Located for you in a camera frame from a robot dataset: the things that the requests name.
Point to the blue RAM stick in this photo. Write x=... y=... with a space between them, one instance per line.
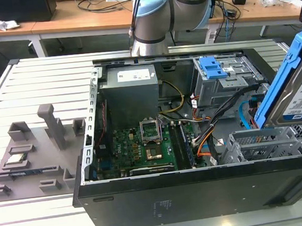
x=25 y=173

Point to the black graphics card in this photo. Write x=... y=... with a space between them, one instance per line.
x=151 y=169

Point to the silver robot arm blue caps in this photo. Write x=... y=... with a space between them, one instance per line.
x=152 y=19

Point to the grey parts rack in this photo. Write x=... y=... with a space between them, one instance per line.
x=51 y=157

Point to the CPU socket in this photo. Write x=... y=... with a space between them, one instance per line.
x=152 y=153

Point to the silver CPU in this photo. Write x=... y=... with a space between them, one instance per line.
x=14 y=159

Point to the black open PC case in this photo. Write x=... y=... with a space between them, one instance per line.
x=202 y=199

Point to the wooden desk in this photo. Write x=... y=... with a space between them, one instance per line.
x=91 y=20

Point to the large black box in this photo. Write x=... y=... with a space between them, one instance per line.
x=10 y=10

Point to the blue plastic bay latch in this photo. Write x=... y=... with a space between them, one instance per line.
x=211 y=68

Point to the white power strip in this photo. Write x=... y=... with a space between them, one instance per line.
x=210 y=35

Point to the metal disk bay cage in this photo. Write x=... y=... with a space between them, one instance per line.
x=218 y=90

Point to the crumpled white paper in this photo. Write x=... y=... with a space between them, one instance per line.
x=4 y=24

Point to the black speaker box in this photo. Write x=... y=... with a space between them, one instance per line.
x=216 y=5

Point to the hard disk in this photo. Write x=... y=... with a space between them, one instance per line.
x=294 y=96

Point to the dark RAM stick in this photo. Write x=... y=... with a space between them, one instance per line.
x=186 y=147

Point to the green motherboard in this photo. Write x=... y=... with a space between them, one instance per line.
x=127 y=150

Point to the grey power supply unit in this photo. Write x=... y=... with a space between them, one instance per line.
x=131 y=99

